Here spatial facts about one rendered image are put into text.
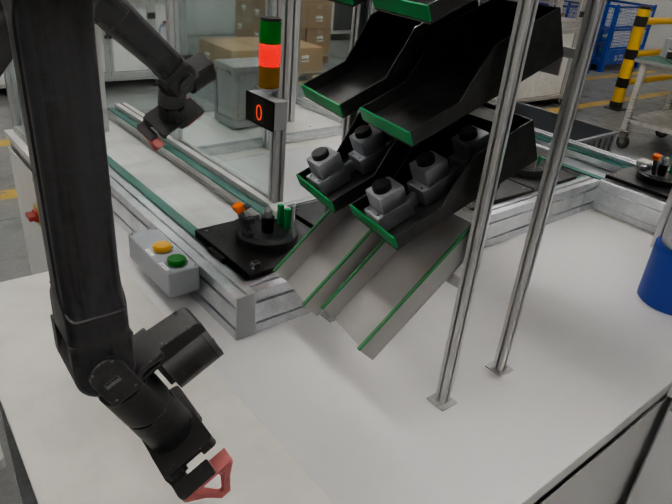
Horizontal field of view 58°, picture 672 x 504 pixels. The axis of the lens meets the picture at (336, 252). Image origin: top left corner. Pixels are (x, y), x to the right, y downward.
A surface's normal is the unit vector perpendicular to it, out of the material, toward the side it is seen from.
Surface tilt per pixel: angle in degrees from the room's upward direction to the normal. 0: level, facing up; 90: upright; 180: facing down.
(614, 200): 90
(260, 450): 0
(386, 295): 45
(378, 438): 0
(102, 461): 0
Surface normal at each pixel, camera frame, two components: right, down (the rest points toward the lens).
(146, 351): -0.29, -0.68
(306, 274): -0.56, -0.51
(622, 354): 0.08, -0.88
